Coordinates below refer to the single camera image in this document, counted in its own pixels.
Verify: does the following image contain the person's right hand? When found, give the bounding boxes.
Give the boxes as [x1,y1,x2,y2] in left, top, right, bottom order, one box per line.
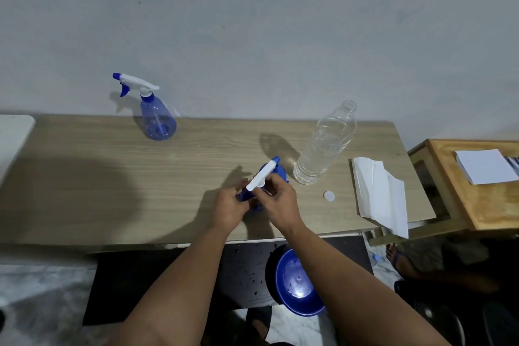
[252,173,305,235]

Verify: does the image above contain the person's left hand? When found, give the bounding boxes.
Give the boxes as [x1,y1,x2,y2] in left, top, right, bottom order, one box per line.
[210,178,254,234]

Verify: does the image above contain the blue spray bottle white trigger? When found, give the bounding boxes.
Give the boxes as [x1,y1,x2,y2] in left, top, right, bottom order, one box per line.
[112,72,178,141]
[237,156,290,212]

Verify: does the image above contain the person's left forearm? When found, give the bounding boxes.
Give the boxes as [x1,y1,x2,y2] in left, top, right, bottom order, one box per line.
[106,225,234,346]

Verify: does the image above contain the person's right forearm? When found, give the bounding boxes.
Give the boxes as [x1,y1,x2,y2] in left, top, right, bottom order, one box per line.
[284,223,451,346]

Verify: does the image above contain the clear plastic water bottle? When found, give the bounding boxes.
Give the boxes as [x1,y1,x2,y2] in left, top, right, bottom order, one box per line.
[293,100,358,186]

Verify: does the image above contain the blue plastic bowl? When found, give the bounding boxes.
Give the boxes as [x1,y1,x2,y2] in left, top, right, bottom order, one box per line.
[274,247,326,317]

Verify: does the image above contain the white tissue paper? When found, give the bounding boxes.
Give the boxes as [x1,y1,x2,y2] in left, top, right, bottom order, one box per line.
[351,157,410,239]

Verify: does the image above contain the person's foot in sandal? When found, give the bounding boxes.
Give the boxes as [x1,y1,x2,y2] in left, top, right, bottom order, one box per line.
[244,305,273,343]

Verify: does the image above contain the black lower shelf board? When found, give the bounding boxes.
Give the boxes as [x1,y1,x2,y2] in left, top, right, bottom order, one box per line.
[83,235,374,327]

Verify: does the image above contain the wooden side table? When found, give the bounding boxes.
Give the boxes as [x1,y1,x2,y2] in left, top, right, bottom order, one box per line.
[368,138,519,247]

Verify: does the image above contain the white paper pad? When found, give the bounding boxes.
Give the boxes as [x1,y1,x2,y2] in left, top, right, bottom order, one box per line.
[455,149,519,186]

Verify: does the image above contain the white table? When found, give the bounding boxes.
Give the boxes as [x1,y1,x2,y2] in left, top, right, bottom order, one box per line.
[0,114,36,187]

